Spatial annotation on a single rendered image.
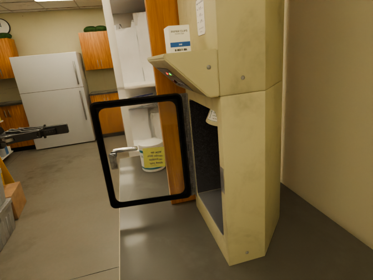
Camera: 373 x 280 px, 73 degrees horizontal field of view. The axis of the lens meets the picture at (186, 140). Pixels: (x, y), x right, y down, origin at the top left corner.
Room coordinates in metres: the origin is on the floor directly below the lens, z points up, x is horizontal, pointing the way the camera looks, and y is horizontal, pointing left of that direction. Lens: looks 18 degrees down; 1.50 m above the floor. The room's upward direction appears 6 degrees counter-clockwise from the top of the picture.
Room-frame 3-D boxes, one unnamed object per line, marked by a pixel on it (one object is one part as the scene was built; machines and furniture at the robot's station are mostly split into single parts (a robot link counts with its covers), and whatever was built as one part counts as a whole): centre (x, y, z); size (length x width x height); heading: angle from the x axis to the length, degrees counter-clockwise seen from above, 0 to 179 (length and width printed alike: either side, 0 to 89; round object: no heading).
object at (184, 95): (0.85, -0.01, 1.19); 0.03 x 0.02 x 0.39; 13
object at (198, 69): (0.70, 0.01, 1.46); 0.32 x 0.11 x 0.10; 13
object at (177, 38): (0.65, 0.00, 1.54); 0.05 x 0.05 x 0.06; 14
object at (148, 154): (0.84, 0.15, 1.19); 0.30 x 0.01 x 0.40; 95
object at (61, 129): (0.83, 0.43, 1.31); 0.07 x 0.01 x 0.03; 103
